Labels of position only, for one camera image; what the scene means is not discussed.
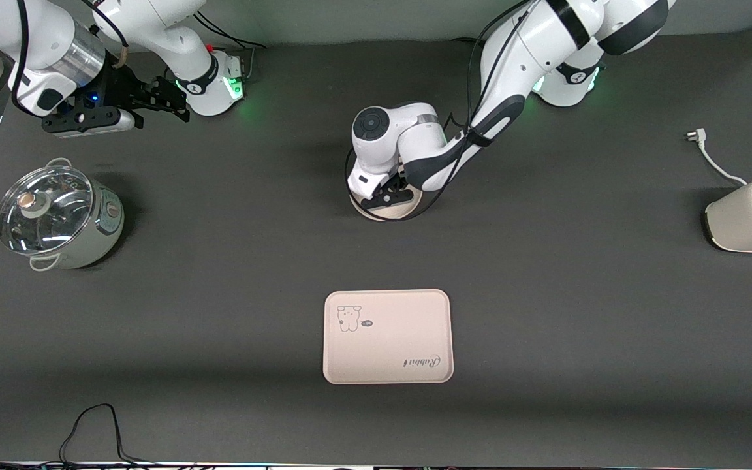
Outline round beige plate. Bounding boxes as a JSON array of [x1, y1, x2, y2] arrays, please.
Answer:
[[349, 185, 424, 223]]

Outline beige tray with rabbit print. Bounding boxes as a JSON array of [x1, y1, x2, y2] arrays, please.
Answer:
[[322, 289, 454, 385]]

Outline pale green electric pot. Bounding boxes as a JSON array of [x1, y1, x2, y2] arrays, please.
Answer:
[[29, 157, 125, 272]]

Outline glass pot lid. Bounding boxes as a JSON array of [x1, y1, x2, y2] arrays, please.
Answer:
[[0, 165, 94, 255]]

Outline cream white toaster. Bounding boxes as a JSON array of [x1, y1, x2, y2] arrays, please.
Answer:
[[704, 178, 752, 253]]

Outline black right arm base cables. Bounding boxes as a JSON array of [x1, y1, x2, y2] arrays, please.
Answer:
[[193, 10, 266, 50]]

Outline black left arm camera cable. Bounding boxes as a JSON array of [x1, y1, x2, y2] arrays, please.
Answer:
[[345, 0, 546, 223]]

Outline white toaster power cord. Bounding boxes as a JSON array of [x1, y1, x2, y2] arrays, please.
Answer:
[[686, 129, 750, 187]]

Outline black cable loop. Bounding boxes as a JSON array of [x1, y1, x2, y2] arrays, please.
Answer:
[[59, 403, 155, 467]]

